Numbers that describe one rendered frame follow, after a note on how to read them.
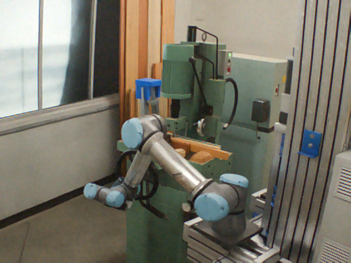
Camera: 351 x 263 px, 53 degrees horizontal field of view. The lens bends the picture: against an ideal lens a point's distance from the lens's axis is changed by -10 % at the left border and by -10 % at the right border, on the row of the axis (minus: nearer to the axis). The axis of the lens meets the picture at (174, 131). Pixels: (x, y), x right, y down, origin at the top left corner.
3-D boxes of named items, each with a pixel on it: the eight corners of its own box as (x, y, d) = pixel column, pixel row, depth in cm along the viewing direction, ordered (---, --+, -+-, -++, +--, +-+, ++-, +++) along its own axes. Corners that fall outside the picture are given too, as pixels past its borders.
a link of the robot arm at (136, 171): (162, 104, 171) (125, 184, 194) (146, 108, 162) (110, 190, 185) (182, 120, 167) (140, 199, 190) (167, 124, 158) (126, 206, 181)
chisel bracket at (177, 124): (163, 132, 229) (164, 118, 227) (177, 128, 241) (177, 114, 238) (174, 134, 226) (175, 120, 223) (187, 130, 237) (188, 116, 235)
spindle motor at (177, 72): (154, 96, 223) (157, 43, 215) (171, 92, 238) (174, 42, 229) (180, 101, 214) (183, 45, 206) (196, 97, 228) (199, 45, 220)
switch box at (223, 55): (215, 74, 239) (217, 49, 234) (222, 74, 247) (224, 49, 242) (224, 76, 235) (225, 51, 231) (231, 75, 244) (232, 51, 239)
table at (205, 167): (106, 153, 230) (106, 143, 229) (137, 142, 255) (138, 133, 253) (192, 180, 199) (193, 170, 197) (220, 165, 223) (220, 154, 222)
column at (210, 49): (172, 149, 257) (179, 40, 238) (190, 143, 275) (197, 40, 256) (202, 158, 245) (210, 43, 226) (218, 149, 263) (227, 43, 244)
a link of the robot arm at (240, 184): (249, 204, 156) (254, 174, 153) (235, 216, 146) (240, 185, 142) (225, 196, 163) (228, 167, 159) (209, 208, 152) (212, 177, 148)
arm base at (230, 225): (252, 226, 157) (256, 206, 154) (229, 238, 147) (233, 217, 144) (226, 214, 168) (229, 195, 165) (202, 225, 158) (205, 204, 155)
